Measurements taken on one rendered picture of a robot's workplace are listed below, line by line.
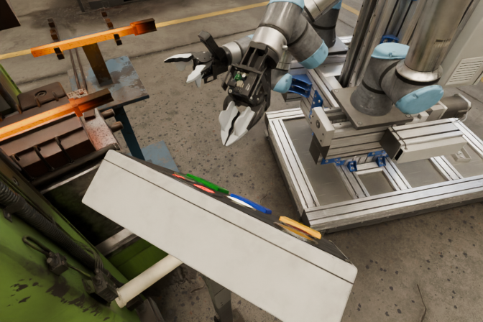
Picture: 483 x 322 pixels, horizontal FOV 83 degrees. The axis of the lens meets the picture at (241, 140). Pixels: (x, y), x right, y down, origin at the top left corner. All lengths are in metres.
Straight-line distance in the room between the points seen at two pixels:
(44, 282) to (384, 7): 1.21
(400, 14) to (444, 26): 0.42
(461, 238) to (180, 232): 1.81
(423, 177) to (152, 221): 1.67
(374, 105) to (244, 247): 0.85
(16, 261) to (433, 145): 1.22
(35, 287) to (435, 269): 1.70
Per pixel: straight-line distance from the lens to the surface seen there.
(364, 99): 1.08
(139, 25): 1.26
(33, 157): 0.82
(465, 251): 1.99
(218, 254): 0.33
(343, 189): 1.62
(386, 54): 1.00
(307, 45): 0.68
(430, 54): 0.87
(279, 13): 0.63
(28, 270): 0.55
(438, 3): 0.82
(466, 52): 1.42
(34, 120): 0.88
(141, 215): 0.37
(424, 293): 1.77
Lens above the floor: 1.48
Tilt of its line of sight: 47 degrees down
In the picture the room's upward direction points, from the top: straight up
